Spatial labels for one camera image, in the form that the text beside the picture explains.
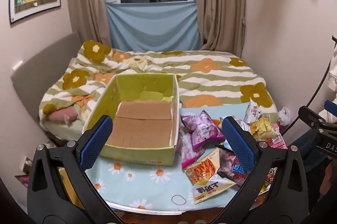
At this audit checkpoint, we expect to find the yellow chips bag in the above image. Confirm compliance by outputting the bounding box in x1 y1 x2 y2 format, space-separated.
249 116 278 141

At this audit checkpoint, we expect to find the black cable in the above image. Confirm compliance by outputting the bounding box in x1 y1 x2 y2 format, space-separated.
283 39 337 135

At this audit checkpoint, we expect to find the green cardboard box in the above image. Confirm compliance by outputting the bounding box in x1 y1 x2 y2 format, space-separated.
83 73 180 166

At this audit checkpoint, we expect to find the crumpled white tissue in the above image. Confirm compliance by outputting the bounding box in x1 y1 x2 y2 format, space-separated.
278 107 291 127

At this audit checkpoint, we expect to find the light blue daisy cloth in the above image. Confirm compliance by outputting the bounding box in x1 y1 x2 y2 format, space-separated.
84 103 288 214

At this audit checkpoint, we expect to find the white red text snack bag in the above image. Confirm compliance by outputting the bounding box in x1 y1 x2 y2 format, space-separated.
243 99 263 124

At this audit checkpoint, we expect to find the blue hanging cloth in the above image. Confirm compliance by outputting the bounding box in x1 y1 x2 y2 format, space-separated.
106 1 202 52

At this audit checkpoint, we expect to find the grey headboard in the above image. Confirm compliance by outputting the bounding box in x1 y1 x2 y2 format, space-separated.
11 32 82 124

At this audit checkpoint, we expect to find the pale purple snack bag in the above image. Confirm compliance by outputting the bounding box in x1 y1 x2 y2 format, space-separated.
177 134 205 169

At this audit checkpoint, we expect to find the pink pillow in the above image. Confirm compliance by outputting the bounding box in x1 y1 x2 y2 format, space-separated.
47 106 78 124

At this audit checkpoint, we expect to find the striped floral blanket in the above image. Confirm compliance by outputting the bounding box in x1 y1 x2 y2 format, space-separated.
39 41 279 140

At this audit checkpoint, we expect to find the orange fries snack bag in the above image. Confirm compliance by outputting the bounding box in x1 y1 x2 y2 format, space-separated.
185 148 236 204

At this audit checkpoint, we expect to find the grey maroon snack bag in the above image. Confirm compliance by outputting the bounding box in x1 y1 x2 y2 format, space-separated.
217 149 248 186

